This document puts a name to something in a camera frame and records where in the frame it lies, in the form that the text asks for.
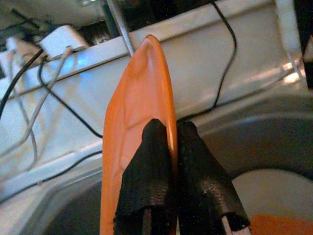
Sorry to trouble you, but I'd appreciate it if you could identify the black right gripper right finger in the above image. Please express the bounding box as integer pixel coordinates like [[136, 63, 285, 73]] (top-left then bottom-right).
[[178, 121, 251, 235]]

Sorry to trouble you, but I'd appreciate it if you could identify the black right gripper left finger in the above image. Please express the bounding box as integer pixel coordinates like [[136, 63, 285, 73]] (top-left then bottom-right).
[[112, 118, 178, 235]]

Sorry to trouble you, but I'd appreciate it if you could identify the orange plastic bowl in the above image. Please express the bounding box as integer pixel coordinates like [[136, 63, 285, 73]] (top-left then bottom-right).
[[248, 212, 313, 235]]

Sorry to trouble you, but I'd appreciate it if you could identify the orange plastic plate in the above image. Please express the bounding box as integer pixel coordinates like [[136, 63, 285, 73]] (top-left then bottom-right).
[[99, 34, 177, 235]]

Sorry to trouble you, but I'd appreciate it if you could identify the stainless steel sink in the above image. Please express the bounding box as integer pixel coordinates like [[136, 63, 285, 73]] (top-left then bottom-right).
[[0, 93, 313, 235]]

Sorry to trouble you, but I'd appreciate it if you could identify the white ceramic bowl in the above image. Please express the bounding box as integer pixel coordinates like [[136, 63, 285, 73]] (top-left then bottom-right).
[[229, 168, 313, 235]]

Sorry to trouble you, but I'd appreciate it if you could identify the grey metal faucet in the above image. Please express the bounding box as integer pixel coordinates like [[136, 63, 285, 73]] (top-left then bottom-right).
[[105, 0, 135, 56]]

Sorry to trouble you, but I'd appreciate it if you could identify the white charger block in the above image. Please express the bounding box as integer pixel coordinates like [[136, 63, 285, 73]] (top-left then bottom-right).
[[39, 25, 90, 59]]

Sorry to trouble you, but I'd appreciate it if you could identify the thin black cable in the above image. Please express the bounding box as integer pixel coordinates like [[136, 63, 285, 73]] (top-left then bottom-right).
[[177, 1, 238, 122], [0, 149, 103, 204]]

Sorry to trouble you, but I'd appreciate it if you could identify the white charger cable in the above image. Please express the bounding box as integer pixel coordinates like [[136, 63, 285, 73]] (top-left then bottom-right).
[[0, 47, 74, 172]]

